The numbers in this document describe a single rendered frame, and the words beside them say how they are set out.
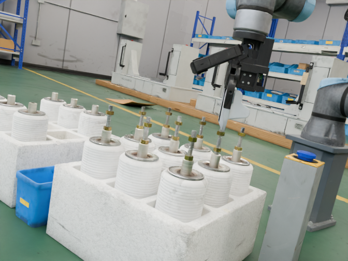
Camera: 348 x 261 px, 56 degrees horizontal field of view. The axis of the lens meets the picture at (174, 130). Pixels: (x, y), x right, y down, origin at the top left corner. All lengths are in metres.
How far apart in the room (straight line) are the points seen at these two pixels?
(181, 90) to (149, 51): 4.06
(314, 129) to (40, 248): 0.93
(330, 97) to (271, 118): 1.91
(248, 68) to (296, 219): 0.33
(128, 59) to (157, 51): 3.02
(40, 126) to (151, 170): 0.43
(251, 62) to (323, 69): 2.30
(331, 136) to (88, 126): 0.83
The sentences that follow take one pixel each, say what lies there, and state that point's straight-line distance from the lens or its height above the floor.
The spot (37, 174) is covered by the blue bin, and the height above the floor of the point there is 0.10.
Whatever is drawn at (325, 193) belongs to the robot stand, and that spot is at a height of 0.13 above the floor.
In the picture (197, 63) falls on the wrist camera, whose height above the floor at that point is 0.47.
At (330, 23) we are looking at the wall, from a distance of 10.45.
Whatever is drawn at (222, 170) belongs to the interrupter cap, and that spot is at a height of 0.25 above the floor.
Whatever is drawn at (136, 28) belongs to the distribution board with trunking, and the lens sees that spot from 7.83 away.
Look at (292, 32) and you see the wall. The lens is 10.97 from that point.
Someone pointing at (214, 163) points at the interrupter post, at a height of 0.26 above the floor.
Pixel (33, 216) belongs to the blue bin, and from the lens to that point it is 0.92.
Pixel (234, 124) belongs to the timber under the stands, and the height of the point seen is 0.06.
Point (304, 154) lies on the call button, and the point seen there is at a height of 0.33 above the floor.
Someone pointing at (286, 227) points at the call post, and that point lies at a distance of 0.77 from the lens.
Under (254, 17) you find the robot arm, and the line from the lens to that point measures 0.72.
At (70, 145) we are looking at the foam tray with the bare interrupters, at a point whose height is 0.17.
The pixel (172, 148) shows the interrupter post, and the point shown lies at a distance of 0.81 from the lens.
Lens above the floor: 0.44
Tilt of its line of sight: 10 degrees down
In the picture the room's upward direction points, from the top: 11 degrees clockwise
